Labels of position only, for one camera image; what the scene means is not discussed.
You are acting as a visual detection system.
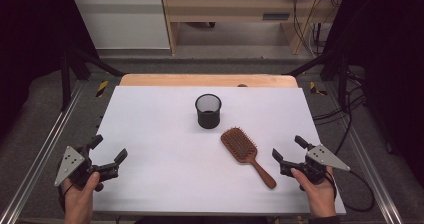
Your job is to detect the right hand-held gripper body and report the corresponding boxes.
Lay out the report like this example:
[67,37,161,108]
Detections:
[279,143,351,185]

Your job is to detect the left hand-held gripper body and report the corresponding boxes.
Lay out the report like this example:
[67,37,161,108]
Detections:
[54,145,120,189]

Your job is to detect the brown wooden paddle hairbrush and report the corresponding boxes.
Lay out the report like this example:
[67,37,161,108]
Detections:
[220,127,278,190]

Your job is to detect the black mesh cup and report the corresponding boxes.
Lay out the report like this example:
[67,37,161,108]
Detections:
[194,93,223,130]

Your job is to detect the person's left hand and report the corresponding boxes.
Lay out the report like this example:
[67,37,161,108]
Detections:
[62,171,101,224]

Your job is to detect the person's right hand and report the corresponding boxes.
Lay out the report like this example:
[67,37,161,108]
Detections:
[290,166,338,218]

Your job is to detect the yellow black tape mark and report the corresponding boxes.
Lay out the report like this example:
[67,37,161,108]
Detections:
[309,81,328,96]
[95,80,110,98]

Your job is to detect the white board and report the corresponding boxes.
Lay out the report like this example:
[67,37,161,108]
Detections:
[92,85,347,216]

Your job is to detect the light wooden table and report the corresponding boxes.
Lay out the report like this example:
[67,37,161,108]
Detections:
[119,73,299,89]

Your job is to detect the white cabinet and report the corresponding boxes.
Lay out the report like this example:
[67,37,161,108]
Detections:
[66,0,171,50]

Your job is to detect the wooden desk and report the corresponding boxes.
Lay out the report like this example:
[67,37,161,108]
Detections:
[159,0,348,56]

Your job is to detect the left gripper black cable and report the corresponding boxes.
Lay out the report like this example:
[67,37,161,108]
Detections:
[57,183,75,213]

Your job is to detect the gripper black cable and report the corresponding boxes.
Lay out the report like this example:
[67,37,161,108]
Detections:
[343,169,376,214]
[57,183,75,213]

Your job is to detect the aluminium rail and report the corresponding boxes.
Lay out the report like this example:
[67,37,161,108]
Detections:
[324,83,405,224]
[0,80,85,224]

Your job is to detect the bundle of floor cables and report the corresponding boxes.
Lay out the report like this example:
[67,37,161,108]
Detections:
[312,68,368,156]

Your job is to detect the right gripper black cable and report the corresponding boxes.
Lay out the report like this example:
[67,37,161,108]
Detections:
[343,169,376,214]

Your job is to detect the black frame strut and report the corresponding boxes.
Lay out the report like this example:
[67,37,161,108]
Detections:
[282,48,352,112]
[59,46,126,112]

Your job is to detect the hanging desk cables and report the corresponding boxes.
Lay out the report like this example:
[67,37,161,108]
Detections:
[290,0,338,59]

